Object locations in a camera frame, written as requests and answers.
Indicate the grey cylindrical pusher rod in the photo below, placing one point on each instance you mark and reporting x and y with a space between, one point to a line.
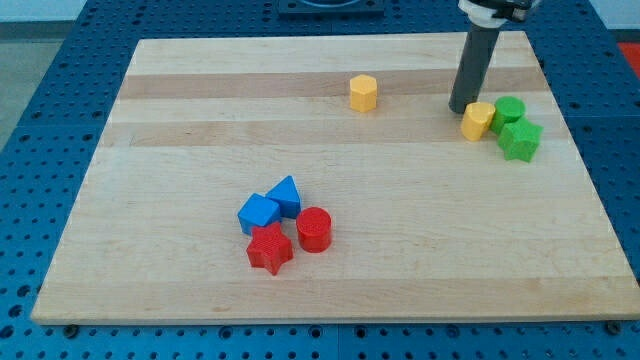
477 52

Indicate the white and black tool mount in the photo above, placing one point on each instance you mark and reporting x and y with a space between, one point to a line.
495 13

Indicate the yellow hexagon block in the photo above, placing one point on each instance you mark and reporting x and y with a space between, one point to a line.
363 93

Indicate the green star block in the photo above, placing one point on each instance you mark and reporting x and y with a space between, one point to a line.
519 140

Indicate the red star block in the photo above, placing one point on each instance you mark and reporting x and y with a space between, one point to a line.
269 248

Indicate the green cylinder block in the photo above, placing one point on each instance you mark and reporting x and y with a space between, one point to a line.
508 109

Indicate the yellow heart block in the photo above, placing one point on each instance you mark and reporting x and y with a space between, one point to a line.
476 120

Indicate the wooden board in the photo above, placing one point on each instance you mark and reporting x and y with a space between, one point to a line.
426 226

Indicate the red cylinder block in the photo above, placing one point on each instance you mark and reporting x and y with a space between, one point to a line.
314 229

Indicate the blue triangle block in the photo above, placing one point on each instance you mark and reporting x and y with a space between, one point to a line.
286 194

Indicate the blue cube block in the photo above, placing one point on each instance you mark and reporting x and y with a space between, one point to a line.
258 211

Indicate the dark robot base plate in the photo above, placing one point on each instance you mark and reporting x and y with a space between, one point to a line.
291 9

